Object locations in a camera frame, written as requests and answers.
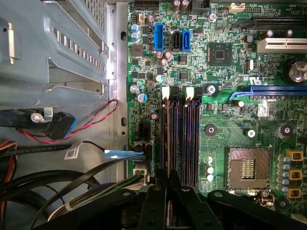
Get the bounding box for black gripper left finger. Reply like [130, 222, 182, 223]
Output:
[33, 169, 168, 230]

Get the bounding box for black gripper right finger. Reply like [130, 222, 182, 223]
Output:
[169, 170, 307, 230]

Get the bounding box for RAM memory stick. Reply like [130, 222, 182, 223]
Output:
[166, 98, 174, 227]

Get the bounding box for RAM slot with black clip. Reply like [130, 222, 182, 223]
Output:
[192, 86, 202, 187]
[170, 86, 180, 172]

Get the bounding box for RAM slot with white clip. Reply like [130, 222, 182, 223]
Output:
[182, 86, 193, 187]
[160, 86, 170, 173]

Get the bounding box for CPU socket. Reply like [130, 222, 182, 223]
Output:
[225, 146, 273, 192]

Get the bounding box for yellow coil inductor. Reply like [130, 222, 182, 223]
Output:
[287, 168, 303, 181]
[286, 187, 302, 200]
[285, 149, 304, 164]

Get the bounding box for green motherboard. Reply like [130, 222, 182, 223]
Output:
[127, 0, 307, 230]

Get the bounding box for blue expansion slot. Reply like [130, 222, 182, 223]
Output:
[229, 85, 307, 101]

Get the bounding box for black chipset chip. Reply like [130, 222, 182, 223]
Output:
[207, 42, 233, 68]

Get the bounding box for black SATA port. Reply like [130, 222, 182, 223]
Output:
[171, 30, 181, 52]

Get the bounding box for blue SATA port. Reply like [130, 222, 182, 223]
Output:
[181, 29, 192, 52]

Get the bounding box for blue USB header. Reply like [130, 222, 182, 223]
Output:
[153, 23, 165, 51]

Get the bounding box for silver coin battery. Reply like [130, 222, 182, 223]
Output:
[282, 59, 307, 84]

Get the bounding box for metal disk bay cage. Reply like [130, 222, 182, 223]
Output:
[0, 0, 110, 110]

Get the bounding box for white expansion slot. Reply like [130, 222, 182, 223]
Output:
[256, 37, 307, 54]

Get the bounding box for black expansion slot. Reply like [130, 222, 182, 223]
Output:
[229, 16, 307, 31]

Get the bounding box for blue flat data cable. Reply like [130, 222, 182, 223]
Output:
[104, 149, 146, 161]

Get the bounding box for white barcode cable tag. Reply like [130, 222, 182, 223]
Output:
[63, 142, 83, 161]

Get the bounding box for red black twisted wire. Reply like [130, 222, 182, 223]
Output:
[15, 99, 120, 144]

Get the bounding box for black cable bundle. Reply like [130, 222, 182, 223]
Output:
[0, 140, 154, 230]

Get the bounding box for orange red wire bundle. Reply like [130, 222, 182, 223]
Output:
[0, 138, 19, 216]

